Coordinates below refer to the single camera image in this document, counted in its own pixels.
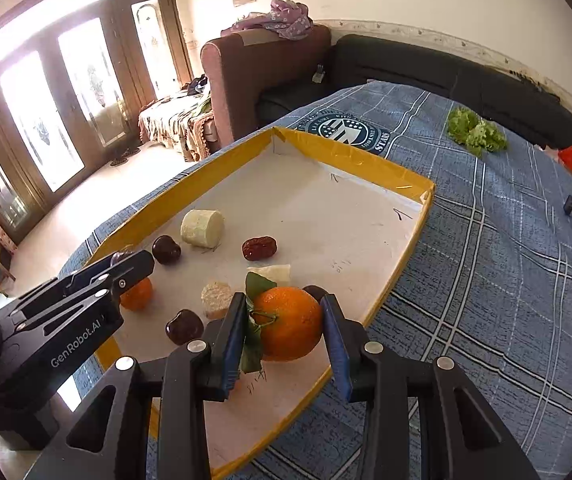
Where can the wooden glass door set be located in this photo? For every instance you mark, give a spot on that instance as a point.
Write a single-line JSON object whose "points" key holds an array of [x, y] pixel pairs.
{"points": [[116, 60]]}

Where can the blue plaid blanket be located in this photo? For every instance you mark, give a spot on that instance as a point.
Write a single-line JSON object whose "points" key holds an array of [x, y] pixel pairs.
{"points": [[490, 285]]}

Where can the black bag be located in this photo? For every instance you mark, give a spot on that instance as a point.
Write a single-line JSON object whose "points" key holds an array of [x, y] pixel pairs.
{"points": [[196, 85]]}

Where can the dark brown chestnut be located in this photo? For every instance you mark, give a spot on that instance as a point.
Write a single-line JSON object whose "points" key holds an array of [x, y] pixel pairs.
{"points": [[122, 257], [183, 327], [166, 250], [313, 291]]}

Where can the pale cylindrical chunk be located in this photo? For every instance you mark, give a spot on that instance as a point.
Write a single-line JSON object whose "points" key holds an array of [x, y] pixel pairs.
{"points": [[201, 227]]}

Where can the small tangerine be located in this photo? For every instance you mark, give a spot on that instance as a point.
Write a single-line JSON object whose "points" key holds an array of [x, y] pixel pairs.
{"points": [[138, 296]]}

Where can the brown armchair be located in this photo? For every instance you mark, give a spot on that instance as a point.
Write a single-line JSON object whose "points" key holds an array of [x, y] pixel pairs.
{"points": [[246, 75]]}

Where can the yellow-edged white cardboard tray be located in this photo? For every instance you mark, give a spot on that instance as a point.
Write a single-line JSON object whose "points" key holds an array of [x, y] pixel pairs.
{"points": [[316, 210]]}

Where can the patterned cloth covered bench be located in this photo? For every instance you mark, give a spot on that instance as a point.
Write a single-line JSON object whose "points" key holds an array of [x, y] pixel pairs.
{"points": [[171, 120]]}

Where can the beige hexagonal slice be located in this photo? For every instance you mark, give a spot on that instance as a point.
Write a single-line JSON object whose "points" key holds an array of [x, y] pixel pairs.
{"points": [[216, 297]]}

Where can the tangerine with green leaves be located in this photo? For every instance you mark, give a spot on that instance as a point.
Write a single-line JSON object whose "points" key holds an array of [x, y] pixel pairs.
{"points": [[288, 325]]}

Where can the red jujube date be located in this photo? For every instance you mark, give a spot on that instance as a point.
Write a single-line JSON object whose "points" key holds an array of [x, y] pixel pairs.
{"points": [[259, 248]]}

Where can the black sofa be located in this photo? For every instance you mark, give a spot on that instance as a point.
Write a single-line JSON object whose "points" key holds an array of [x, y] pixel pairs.
{"points": [[415, 65]]}

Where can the dark floor slippers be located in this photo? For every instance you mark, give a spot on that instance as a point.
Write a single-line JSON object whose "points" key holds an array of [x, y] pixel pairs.
{"points": [[123, 156]]}

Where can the white wedge chunk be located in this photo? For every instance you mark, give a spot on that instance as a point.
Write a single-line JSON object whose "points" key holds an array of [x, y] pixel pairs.
{"points": [[278, 272]]}

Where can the person's left forearm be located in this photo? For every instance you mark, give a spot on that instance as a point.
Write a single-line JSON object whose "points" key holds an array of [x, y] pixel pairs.
{"points": [[21, 460]]}

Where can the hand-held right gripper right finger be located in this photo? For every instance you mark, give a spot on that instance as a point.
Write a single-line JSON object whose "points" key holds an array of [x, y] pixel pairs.
{"points": [[338, 350]]}

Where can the green lettuce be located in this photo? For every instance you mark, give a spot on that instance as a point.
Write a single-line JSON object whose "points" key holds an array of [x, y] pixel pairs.
{"points": [[475, 132]]}

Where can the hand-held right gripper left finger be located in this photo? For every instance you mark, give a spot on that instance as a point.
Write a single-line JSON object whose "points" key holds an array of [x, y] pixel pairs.
{"points": [[233, 345]]}

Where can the small white object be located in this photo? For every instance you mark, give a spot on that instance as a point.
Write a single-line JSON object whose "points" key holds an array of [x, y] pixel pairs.
{"points": [[320, 74]]}

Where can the purple floral cloth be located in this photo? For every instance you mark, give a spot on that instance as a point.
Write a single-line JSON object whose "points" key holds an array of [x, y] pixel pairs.
{"points": [[286, 20]]}

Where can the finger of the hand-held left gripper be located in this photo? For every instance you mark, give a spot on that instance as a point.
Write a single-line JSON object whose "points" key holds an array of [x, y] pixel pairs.
{"points": [[81, 276], [133, 267]]}

